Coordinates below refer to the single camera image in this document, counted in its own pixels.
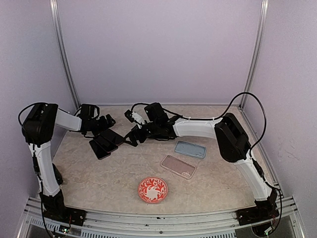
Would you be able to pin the light blue phone case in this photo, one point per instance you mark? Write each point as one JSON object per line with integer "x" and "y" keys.
{"x": 190, "y": 149}

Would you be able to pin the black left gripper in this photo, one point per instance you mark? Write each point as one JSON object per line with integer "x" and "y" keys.
{"x": 105, "y": 125}

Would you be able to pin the left aluminium frame post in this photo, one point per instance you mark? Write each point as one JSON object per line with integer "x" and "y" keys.
{"x": 63, "y": 54}

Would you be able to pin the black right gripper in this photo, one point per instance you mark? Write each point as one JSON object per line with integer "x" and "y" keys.
{"x": 135, "y": 131}

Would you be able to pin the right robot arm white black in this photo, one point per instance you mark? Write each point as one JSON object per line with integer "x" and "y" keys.
{"x": 234, "y": 147}

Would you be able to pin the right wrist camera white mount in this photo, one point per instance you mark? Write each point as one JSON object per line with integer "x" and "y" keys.
{"x": 134, "y": 117}

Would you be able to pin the right aluminium frame post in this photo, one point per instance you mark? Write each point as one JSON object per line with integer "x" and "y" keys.
{"x": 257, "y": 46}

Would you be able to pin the black phone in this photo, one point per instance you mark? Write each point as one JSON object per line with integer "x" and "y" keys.
{"x": 112, "y": 136}
{"x": 98, "y": 150}
{"x": 107, "y": 145}

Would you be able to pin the front aluminium rail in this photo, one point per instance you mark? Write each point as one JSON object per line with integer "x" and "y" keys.
{"x": 99, "y": 224}

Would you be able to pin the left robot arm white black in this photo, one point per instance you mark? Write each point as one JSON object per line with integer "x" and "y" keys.
{"x": 38, "y": 128}

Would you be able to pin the clear pink phone case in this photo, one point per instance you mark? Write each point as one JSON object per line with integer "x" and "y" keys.
{"x": 178, "y": 167}

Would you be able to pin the red white patterned bowl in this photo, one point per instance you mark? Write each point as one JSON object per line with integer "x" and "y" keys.
{"x": 152, "y": 190}

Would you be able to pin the aluminium frame post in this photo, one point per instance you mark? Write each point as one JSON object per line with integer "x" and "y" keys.
{"x": 257, "y": 46}
{"x": 63, "y": 54}

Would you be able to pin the dark green cup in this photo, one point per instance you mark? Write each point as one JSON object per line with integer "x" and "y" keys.
{"x": 57, "y": 175}

